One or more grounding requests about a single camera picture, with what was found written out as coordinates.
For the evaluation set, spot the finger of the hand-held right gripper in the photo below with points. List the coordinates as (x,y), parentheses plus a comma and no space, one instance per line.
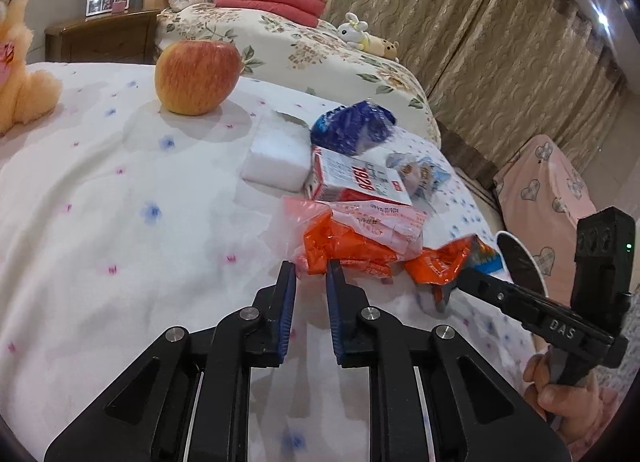
(495,294)

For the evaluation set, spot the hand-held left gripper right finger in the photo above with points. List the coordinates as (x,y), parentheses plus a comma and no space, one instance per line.
(334,312)

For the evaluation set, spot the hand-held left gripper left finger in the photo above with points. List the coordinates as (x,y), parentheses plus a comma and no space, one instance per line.
(286,312)

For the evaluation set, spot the white trash bin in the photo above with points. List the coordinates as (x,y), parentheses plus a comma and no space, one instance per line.
(520,262)

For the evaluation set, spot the orange snack bag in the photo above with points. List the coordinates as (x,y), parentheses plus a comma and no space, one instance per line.
(440,262)

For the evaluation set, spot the clear orange plastic bag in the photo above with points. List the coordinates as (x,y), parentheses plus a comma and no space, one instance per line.
(340,242)

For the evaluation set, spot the red white carton box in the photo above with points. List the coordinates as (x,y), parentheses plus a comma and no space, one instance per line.
(350,176)

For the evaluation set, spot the small clear snack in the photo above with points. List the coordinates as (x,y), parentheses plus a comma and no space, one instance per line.
(420,174)

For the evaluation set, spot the white foam wrap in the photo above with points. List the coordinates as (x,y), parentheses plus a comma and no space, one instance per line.
(275,156)

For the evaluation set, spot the blue wrapper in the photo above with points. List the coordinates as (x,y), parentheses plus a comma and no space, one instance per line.
(350,126)

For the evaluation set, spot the person's right hand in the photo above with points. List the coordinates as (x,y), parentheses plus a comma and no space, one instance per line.
(565,407)

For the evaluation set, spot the pink heart print cover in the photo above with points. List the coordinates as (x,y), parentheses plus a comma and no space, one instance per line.
(545,181)

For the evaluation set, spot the white flower print bedsheet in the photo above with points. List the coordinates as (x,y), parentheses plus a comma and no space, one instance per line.
(125,242)

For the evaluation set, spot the red apple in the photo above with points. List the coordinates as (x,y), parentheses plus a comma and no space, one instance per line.
(195,76)

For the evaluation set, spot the beige patterned curtain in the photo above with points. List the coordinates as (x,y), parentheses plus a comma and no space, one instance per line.
(475,41)

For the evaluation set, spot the floral bedspread bed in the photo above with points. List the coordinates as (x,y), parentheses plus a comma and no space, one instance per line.
(310,51)

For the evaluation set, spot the yellow plush toy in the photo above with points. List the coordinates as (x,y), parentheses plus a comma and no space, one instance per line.
(382,47)

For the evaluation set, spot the round ceiling light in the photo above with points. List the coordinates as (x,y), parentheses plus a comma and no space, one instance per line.
(602,19)

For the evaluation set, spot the white bunny plush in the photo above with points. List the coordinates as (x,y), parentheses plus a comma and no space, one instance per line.
(350,34)

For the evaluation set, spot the wooden nightstand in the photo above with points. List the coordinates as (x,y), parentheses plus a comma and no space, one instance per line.
(100,39)

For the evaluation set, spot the small pink box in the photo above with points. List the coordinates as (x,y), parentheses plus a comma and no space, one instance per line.
(118,7)

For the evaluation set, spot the cream teddy bear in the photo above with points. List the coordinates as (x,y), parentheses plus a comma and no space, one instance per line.
(20,86)

